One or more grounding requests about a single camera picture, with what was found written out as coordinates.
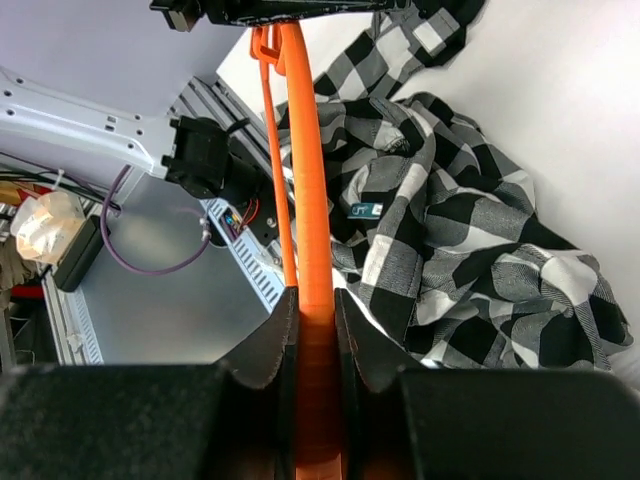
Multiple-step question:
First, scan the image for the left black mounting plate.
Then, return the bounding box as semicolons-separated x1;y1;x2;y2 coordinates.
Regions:
239;190;279;247

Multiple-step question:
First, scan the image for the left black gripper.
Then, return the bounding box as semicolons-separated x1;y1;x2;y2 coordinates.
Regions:
149;0;410;32

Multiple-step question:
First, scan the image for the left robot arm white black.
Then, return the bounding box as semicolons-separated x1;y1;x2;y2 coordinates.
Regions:
1;1;407;205

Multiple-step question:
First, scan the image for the white slotted cable duct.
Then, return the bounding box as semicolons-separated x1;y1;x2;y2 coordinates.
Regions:
200;199;285;313

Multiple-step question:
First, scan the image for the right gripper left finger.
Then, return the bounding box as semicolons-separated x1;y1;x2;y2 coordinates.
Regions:
1;288;299;479

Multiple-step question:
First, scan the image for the red orange hanger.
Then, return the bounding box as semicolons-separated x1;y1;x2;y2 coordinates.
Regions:
250;22;346;479

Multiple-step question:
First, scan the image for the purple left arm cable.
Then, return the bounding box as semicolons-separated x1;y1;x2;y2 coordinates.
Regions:
98;164;208;276

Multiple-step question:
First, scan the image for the black white checkered shirt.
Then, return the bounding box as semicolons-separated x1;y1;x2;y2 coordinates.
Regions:
314;1;633;371

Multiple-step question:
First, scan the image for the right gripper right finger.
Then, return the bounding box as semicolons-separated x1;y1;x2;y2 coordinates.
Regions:
335;289;639;479

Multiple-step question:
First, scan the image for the black box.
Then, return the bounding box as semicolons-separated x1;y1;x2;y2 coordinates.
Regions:
53;215;104;293

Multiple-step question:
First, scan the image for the crumpled plastic bag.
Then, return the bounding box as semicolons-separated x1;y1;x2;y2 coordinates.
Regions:
10;191;86;265

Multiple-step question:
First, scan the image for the aluminium rail base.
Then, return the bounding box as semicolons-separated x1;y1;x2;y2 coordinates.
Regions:
168;74;272;178

